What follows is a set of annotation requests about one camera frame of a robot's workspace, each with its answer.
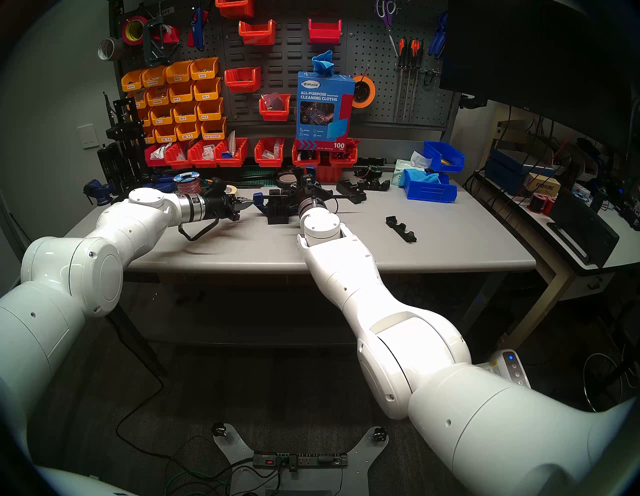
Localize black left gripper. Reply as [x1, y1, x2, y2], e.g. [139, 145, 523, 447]
[202, 189, 254, 221]

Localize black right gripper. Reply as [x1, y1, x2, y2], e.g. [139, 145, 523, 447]
[286, 186, 333, 203]

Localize blue bar clamp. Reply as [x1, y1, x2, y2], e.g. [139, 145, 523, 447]
[253, 167, 362, 216]

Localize black notched printed block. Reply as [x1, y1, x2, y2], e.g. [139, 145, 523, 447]
[336, 179, 368, 205]

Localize dark grey clamp tool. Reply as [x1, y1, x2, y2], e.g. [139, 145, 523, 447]
[144, 14, 167, 55]

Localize blue cleaning cloths box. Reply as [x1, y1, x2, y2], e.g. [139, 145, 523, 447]
[295, 71, 356, 151]

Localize green white tissue box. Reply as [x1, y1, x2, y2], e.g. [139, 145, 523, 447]
[392, 151, 432, 187]

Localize blue storage bin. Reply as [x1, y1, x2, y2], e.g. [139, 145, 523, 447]
[403, 169, 458, 204]
[423, 141, 465, 173]

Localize orange tape roll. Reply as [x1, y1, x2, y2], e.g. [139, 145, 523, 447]
[352, 76, 376, 109]

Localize black press stand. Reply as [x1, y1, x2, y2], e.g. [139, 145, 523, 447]
[97, 92, 151, 201]

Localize small blue vise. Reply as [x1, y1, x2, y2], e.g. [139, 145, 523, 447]
[83, 179, 116, 207]

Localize blue red hand tool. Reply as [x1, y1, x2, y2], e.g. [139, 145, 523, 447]
[189, 5, 209, 51]

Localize dark blue crate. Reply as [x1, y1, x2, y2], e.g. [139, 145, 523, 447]
[487, 149, 532, 195]

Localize red yellow tape roll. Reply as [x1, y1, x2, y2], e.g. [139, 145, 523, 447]
[122, 16, 150, 46]

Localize brown cardboard box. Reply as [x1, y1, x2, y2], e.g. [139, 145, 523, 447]
[524, 174, 562, 197]

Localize black floor power strip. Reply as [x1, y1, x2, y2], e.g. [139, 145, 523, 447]
[253, 452, 349, 470]

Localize white air purifier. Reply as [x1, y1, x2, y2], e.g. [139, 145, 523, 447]
[475, 349, 532, 390]

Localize black monitor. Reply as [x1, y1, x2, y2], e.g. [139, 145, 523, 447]
[440, 0, 640, 153]

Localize black keyboard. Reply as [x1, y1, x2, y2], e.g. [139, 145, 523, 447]
[547, 192, 621, 269]

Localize side desk with beige legs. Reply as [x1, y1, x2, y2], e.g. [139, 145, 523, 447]
[470, 170, 640, 351]

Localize black stool base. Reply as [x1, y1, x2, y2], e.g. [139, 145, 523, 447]
[582, 345, 640, 421]

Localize large red wire spool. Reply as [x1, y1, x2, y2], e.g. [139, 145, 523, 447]
[174, 171, 202, 196]

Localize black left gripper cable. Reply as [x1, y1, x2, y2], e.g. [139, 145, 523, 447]
[178, 217, 222, 243]

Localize black printed bracket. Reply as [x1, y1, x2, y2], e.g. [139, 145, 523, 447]
[386, 216, 417, 244]

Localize dark grey tool wall panel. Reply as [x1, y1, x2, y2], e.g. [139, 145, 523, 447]
[110, 0, 461, 147]

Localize orange handled screwdriver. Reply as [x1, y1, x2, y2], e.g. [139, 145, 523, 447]
[408, 40, 422, 121]
[396, 39, 407, 121]

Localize purple handled scissors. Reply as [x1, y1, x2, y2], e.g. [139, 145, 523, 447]
[376, 0, 399, 57]

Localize small red wire spool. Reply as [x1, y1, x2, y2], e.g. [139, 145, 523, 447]
[530, 192, 557, 217]

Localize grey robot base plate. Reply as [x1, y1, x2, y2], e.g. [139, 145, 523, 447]
[212, 424, 390, 496]

